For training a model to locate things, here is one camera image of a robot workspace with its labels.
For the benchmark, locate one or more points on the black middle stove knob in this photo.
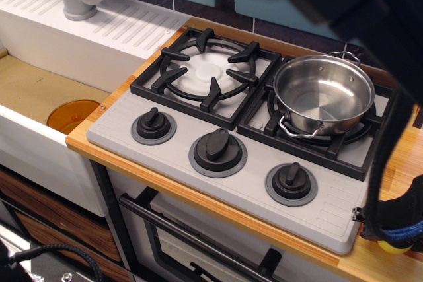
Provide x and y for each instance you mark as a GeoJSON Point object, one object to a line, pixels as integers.
{"type": "Point", "coordinates": [218, 154]}

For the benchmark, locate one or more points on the grey toy stove top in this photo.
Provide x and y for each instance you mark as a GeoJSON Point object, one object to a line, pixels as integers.
{"type": "Point", "coordinates": [326, 221]}

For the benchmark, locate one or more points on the black right burner grate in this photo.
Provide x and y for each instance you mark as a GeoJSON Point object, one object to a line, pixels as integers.
{"type": "Point", "coordinates": [350, 153]}

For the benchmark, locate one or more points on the black right stove knob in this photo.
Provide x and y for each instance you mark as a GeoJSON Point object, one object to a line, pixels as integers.
{"type": "Point", "coordinates": [291, 185]}

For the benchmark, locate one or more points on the black stove knob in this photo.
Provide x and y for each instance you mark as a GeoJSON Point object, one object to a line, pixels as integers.
{"type": "Point", "coordinates": [153, 127]}
{"type": "Point", "coordinates": [291, 185]}
{"type": "Point", "coordinates": [218, 154]}

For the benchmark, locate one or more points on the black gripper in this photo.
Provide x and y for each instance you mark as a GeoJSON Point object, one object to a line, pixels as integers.
{"type": "Point", "coordinates": [402, 217]}

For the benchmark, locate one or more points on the black left burner grate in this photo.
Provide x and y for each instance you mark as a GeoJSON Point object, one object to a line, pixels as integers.
{"type": "Point", "coordinates": [203, 78]}

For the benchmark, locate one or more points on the white toy sink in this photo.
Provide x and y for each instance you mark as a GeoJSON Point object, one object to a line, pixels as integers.
{"type": "Point", "coordinates": [48, 60]}

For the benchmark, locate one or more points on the yellow plastic potato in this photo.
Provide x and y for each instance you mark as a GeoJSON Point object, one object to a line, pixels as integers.
{"type": "Point", "coordinates": [392, 249]}

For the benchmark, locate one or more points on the orange sink drain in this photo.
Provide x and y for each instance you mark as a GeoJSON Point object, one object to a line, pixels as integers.
{"type": "Point", "coordinates": [68, 116]}

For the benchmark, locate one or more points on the oven door with black handle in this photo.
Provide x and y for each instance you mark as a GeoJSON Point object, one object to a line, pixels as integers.
{"type": "Point", "coordinates": [186, 244]}

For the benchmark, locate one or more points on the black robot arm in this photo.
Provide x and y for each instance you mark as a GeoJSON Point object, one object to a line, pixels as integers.
{"type": "Point", "coordinates": [391, 30]}

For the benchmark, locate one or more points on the black left stove knob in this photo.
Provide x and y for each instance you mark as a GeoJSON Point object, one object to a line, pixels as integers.
{"type": "Point", "coordinates": [153, 127]}

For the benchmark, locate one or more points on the teal right wall panel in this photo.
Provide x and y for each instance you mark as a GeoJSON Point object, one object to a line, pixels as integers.
{"type": "Point", "coordinates": [283, 13]}

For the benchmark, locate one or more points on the wooden drawer fronts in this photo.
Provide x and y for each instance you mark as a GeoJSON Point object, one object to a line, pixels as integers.
{"type": "Point", "coordinates": [48, 219]}

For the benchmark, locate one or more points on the black burner grate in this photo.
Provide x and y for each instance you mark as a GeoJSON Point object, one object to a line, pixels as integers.
{"type": "Point", "coordinates": [350, 153]}
{"type": "Point", "coordinates": [203, 78]}

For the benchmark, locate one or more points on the stainless steel pot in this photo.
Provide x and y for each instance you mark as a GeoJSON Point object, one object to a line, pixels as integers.
{"type": "Point", "coordinates": [322, 95]}

